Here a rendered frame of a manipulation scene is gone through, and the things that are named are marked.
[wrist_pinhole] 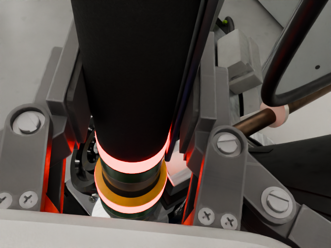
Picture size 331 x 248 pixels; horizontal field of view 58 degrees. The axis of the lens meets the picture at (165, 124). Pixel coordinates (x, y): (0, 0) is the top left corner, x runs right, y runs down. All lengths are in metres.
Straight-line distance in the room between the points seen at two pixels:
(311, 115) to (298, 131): 0.03
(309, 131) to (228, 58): 0.20
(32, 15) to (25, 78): 0.60
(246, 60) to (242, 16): 2.07
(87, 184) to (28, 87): 1.72
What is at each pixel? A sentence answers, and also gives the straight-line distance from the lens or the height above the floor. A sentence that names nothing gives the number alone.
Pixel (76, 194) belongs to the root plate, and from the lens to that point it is 0.48.
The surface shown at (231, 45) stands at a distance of 0.61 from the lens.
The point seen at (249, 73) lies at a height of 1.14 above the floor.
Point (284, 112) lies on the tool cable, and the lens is 0.26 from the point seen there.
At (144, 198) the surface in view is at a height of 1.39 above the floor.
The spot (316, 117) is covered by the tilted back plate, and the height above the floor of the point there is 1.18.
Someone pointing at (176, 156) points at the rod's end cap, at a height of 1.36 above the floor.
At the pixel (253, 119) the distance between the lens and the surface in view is 0.25.
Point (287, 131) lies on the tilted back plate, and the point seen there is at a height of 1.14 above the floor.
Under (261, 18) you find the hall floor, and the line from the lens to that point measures 2.71.
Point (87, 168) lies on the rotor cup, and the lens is 0.37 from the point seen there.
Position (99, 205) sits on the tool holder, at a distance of 0.29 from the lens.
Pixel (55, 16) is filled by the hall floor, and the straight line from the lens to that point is 2.48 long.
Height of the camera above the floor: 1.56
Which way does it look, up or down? 58 degrees down
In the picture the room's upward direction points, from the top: 12 degrees clockwise
